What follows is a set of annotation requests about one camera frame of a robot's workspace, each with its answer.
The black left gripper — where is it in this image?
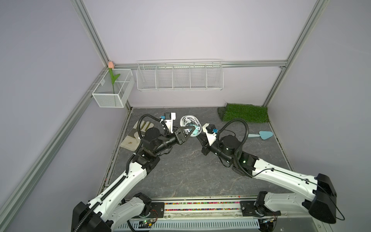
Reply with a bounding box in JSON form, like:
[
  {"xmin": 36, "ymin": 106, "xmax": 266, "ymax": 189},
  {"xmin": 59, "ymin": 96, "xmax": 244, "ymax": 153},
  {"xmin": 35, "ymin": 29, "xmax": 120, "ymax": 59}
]
[{"xmin": 154, "ymin": 126, "xmax": 194, "ymax": 155}]

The teal charger block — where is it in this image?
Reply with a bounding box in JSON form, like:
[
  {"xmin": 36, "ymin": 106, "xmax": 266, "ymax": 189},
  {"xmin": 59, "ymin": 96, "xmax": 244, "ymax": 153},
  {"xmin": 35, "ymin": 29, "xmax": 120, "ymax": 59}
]
[{"xmin": 191, "ymin": 126, "xmax": 202, "ymax": 137}]

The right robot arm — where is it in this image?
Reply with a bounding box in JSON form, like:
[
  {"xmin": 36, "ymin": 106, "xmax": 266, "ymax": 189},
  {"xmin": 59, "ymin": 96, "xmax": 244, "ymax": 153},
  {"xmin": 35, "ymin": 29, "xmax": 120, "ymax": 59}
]
[{"xmin": 197, "ymin": 119, "xmax": 338, "ymax": 224}]

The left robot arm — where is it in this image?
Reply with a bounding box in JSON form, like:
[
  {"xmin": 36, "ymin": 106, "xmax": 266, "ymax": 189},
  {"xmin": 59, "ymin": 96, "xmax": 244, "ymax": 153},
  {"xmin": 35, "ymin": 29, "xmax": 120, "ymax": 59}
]
[{"xmin": 71, "ymin": 113, "xmax": 202, "ymax": 232}]

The beige gardening glove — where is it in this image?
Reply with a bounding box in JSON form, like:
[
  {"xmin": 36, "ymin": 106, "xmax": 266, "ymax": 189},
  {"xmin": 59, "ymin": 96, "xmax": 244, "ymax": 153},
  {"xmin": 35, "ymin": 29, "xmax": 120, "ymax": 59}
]
[{"xmin": 120, "ymin": 121, "xmax": 154, "ymax": 151}]

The green artificial grass mat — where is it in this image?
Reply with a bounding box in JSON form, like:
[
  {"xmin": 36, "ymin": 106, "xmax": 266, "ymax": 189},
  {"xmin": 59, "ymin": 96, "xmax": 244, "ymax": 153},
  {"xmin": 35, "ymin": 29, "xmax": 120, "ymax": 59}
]
[{"xmin": 217, "ymin": 103, "xmax": 270, "ymax": 123}]

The teal garden trowel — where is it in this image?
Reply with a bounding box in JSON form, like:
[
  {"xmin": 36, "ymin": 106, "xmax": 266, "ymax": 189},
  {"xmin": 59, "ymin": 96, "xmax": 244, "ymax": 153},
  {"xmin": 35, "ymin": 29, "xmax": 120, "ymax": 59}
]
[{"xmin": 248, "ymin": 131, "xmax": 273, "ymax": 140}]

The artificial pink tulip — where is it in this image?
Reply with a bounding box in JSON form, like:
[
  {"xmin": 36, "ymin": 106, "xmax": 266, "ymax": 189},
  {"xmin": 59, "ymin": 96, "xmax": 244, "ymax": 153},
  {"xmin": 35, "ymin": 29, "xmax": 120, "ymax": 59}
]
[{"xmin": 108, "ymin": 61, "xmax": 121, "ymax": 94}]

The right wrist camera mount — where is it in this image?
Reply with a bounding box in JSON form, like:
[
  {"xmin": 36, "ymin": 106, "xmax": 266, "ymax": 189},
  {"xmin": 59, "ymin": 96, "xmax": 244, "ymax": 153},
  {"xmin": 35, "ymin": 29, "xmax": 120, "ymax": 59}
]
[{"xmin": 202, "ymin": 123, "xmax": 218, "ymax": 146}]

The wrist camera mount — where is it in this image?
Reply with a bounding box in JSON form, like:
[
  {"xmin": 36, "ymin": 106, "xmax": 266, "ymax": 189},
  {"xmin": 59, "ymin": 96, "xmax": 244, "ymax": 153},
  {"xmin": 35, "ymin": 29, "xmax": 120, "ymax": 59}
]
[
  {"xmin": 161, "ymin": 112, "xmax": 176, "ymax": 133},
  {"xmin": 202, "ymin": 123, "xmax": 218, "ymax": 146}
]

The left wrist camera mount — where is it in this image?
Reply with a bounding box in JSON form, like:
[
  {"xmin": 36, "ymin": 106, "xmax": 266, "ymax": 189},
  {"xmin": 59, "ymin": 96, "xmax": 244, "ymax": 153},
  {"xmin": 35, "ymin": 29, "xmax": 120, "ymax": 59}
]
[{"xmin": 161, "ymin": 112, "xmax": 176, "ymax": 133}]

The white wire wall shelf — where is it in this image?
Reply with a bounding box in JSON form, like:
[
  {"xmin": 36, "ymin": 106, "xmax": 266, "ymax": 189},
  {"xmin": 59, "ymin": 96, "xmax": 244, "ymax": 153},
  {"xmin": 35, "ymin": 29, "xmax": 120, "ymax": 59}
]
[{"xmin": 136, "ymin": 59, "xmax": 224, "ymax": 91}]

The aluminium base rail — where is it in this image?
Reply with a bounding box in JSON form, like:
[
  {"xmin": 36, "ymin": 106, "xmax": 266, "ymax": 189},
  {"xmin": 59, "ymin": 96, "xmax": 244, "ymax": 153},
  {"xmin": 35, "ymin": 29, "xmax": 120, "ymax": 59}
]
[{"xmin": 81, "ymin": 197, "xmax": 325, "ymax": 221}]

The white mesh wall basket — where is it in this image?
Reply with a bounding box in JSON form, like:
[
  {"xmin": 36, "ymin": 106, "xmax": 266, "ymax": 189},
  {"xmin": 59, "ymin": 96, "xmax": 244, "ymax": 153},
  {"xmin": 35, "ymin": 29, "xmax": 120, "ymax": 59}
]
[{"xmin": 92, "ymin": 68, "xmax": 135, "ymax": 108}]

